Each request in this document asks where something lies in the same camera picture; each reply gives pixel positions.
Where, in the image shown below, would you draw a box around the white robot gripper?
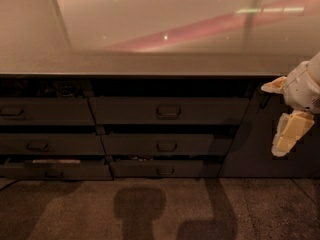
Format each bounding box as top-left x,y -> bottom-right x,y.
261,61 -> 320,157

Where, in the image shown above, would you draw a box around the dark drawer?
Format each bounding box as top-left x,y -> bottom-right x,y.
101,133 -> 234,157
109,159 -> 223,179
0,159 -> 113,181
0,134 -> 105,155
0,98 -> 94,126
89,97 -> 249,125

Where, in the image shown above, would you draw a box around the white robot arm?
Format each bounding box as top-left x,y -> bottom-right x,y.
261,53 -> 320,157

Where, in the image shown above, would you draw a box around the items inside left drawer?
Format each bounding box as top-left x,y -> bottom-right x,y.
0,79 -> 83,98

